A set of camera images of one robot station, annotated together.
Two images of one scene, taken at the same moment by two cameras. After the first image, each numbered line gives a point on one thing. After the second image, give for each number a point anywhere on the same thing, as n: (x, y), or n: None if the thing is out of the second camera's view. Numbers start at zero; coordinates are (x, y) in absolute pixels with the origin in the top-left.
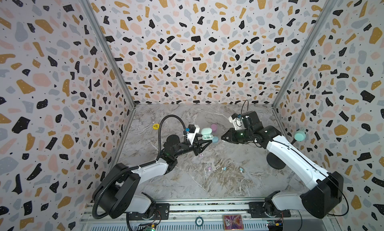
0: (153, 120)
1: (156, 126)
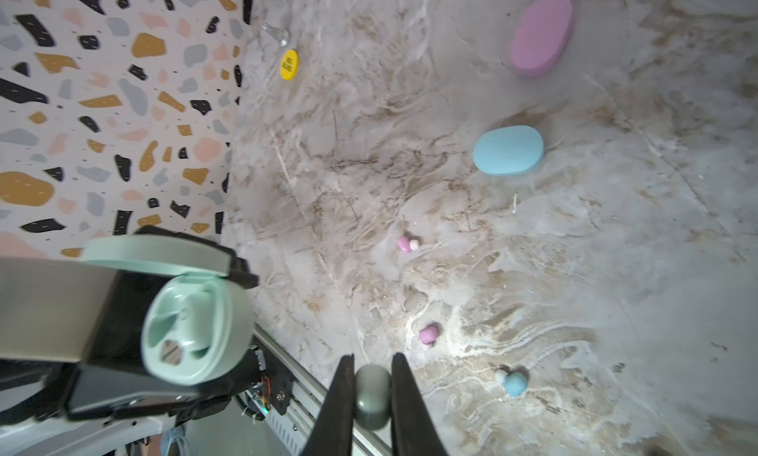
0: (280, 36)
1: (289, 64)
